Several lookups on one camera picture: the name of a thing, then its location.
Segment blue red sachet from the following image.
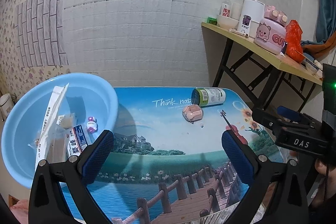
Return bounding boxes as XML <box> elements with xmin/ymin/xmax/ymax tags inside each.
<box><xmin>67</xmin><ymin>124</ymin><xmax>91</xmax><ymax>157</ymax></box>

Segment purple white candy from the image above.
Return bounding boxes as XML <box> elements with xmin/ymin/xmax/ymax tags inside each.
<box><xmin>87</xmin><ymin>117</ymin><xmax>98</xmax><ymax>134</ymax></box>

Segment white and beige tissue pack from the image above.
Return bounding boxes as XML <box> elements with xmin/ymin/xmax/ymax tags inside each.
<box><xmin>56</xmin><ymin>113</ymin><xmax>77</xmax><ymax>129</ymax></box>

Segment long white wrapper packet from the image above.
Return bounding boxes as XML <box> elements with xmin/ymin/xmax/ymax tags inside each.
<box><xmin>35</xmin><ymin>83</ymin><xmax>69</xmax><ymax>169</ymax></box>

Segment green label white bottle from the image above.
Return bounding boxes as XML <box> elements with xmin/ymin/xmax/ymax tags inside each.
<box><xmin>191</xmin><ymin>88</ymin><xmax>226</xmax><ymax>107</ymax></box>

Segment pink earbud case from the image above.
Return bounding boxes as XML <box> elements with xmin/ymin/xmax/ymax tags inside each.
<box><xmin>182</xmin><ymin>105</ymin><xmax>203</xmax><ymax>123</ymax></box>

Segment toothpick clear bag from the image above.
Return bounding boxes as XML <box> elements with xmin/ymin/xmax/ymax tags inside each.
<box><xmin>47</xmin><ymin>131</ymin><xmax>70</xmax><ymax>163</ymax></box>

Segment person's hand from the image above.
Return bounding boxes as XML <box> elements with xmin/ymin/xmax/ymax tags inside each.
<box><xmin>312</xmin><ymin>159</ymin><xmax>336</xmax><ymax>207</ymax></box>

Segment pink cloth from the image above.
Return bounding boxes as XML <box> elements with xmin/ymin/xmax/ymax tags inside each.
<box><xmin>10</xmin><ymin>200</ymin><xmax>29</xmax><ymax>224</ymax></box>

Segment light blue plastic basin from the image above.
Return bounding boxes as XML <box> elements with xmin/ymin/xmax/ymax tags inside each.
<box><xmin>1</xmin><ymin>73</ymin><xmax>118</xmax><ymax>189</ymax></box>

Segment red plastic bag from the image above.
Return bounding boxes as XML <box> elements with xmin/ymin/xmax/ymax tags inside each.
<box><xmin>285</xmin><ymin>20</ymin><xmax>305</xmax><ymax>64</ymax></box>

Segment orange cloth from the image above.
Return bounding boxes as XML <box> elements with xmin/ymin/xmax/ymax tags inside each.
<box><xmin>302</xmin><ymin>32</ymin><xmax>336</xmax><ymax>59</ymax></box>

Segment scenic picture table mat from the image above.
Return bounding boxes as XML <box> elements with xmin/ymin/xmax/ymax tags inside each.
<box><xmin>88</xmin><ymin>88</ymin><xmax>283</xmax><ymax>223</ymax></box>

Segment wooden side table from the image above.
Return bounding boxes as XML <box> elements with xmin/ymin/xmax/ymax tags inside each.
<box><xmin>201</xmin><ymin>22</ymin><xmax>322</xmax><ymax>111</ymax></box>

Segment pink cartoon rice cooker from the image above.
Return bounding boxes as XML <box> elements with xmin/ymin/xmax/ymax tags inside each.
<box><xmin>255</xmin><ymin>5</ymin><xmax>288</xmax><ymax>55</ymax></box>

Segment small white trash bin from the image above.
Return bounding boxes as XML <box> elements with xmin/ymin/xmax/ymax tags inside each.
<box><xmin>0</xmin><ymin>93</ymin><xmax>14</xmax><ymax>118</ymax></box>

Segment blue curtain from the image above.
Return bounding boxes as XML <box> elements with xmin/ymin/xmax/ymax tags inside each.
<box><xmin>315</xmin><ymin>0</ymin><xmax>335</xmax><ymax>44</ymax></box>

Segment white bowl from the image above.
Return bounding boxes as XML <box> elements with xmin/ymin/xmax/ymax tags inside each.
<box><xmin>217</xmin><ymin>15</ymin><xmax>239</xmax><ymax>30</ymax></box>

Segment white cylindrical container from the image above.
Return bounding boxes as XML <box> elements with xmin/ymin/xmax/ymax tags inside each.
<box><xmin>237</xmin><ymin>0</ymin><xmax>265</xmax><ymax>35</ymax></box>

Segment small green box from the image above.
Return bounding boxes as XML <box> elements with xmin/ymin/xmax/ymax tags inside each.
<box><xmin>206</xmin><ymin>16</ymin><xmax>217</xmax><ymax>25</ymax></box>

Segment red label white bottle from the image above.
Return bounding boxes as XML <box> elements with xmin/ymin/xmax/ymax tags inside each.
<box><xmin>219</xmin><ymin>0</ymin><xmax>231</xmax><ymax>17</ymax></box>

